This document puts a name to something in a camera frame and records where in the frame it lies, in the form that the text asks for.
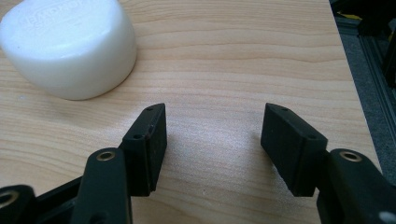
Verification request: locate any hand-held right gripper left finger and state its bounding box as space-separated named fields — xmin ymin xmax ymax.
xmin=70 ymin=103 xmax=168 ymax=224

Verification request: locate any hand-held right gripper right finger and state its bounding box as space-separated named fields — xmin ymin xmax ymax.
xmin=260 ymin=103 xmax=396 ymax=224

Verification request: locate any white round plastic container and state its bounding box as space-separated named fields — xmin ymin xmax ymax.
xmin=0 ymin=0 xmax=138 ymax=101

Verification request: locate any black metal frame rail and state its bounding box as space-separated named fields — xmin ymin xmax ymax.
xmin=330 ymin=0 xmax=396 ymax=142

